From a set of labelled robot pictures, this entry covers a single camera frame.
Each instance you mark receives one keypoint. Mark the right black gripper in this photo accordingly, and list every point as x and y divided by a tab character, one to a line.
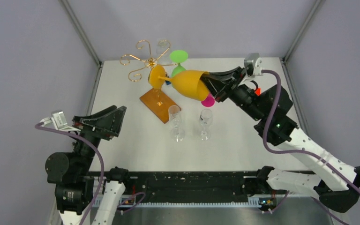
223	90

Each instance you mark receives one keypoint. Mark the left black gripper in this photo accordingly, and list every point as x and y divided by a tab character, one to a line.
109	120

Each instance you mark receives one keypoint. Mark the orange plastic goblet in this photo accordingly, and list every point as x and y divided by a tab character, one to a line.
188	83

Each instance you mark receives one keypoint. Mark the clear stemmed wine glass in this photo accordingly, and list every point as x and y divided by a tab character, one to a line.
205	119

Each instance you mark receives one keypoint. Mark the green plastic goblet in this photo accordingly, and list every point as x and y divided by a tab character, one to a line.
178	57

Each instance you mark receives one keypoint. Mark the clear short wine glass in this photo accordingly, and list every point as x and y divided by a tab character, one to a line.
163	51

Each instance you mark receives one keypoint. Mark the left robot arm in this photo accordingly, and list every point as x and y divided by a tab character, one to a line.
78	175

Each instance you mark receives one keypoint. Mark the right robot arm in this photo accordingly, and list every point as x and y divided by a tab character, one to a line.
332	182

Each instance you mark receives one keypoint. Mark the clear tall flute glass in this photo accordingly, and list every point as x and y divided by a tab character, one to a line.
177	131

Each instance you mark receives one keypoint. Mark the pink plastic goblet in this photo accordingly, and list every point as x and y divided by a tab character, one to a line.
209	101

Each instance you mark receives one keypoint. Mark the orange-red block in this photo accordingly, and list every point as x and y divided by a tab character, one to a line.
258	91

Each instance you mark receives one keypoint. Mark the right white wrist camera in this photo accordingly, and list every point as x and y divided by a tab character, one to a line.
253	66

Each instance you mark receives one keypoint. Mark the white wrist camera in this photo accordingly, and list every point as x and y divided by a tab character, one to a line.
253	66
59	122

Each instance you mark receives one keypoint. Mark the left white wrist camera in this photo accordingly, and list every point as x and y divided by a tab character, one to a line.
59	122

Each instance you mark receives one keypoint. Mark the gold wire wine glass rack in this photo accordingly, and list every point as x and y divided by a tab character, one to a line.
154	99

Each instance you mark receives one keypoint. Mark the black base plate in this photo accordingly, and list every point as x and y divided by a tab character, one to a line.
198	187

